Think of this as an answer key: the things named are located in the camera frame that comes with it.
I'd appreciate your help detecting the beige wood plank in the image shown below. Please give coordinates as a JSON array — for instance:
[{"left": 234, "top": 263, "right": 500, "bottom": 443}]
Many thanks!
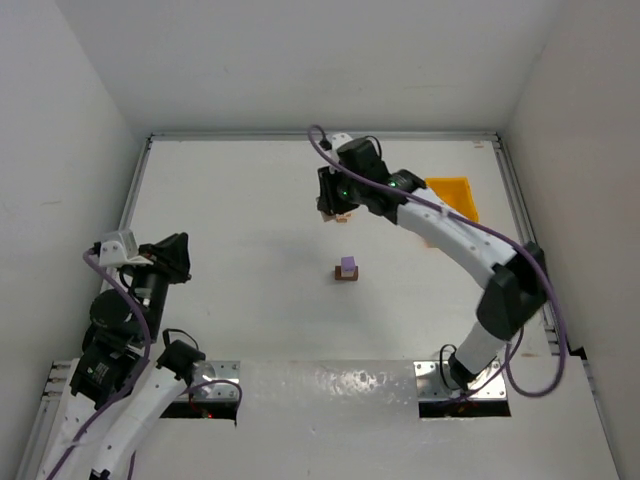
[{"left": 321, "top": 212, "right": 340, "bottom": 222}]

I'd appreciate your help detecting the purple cube block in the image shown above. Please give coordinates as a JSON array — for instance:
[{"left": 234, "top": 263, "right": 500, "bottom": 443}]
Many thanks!
[{"left": 340, "top": 256, "right": 357, "bottom": 276}]

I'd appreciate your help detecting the yellow plastic bin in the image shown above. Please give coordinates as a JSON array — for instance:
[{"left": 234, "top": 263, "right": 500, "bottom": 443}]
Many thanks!
[{"left": 425, "top": 177, "right": 479, "bottom": 222}]

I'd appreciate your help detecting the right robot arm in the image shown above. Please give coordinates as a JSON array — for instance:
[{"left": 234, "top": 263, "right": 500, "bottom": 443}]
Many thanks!
[{"left": 314, "top": 134, "right": 547, "bottom": 389}]

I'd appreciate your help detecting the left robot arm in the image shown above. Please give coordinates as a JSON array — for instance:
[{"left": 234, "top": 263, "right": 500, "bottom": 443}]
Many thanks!
[{"left": 38, "top": 229, "right": 206, "bottom": 479}]

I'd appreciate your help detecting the brown rectangular wood block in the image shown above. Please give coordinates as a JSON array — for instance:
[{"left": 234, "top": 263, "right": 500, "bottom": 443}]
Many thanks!
[{"left": 334, "top": 265, "right": 359, "bottom": 281}]

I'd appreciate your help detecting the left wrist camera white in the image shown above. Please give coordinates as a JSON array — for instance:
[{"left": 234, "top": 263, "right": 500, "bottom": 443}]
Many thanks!
[{"left": 98, "top": 229, "right": 152, "bottom": 268}]

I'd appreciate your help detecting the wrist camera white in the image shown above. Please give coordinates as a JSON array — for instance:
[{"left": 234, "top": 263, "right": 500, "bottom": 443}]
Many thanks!
[
  {"left": 320, "top": 132, "right": 353, "bottom": 152},
  {"left": 98, "top": 229, "right": 152, "bottom": 268}
]

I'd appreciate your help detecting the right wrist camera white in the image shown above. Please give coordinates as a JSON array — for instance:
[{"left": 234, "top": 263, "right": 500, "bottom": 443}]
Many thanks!
[{"left": 320, "top": 132, "right": 353, "bottom": 152}]

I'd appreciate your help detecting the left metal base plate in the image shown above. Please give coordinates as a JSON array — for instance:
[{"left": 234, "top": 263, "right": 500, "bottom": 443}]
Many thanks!
[{"left": 175, "top": 360, "right": 243, "bottom": 404}]

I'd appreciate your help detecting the metal base plate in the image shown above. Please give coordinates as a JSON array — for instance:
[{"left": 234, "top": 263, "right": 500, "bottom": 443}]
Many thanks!
[
  {"left": 175, "top": 360, "right": 243, "bottom": 404},
  {"left": 413, "top": 360, "right": 507, "bottom": 403}
]

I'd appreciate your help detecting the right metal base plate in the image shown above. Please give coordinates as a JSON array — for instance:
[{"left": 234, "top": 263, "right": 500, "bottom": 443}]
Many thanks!
[{"left": 413, "top": 360, "right": 507, "bottom": 403}]

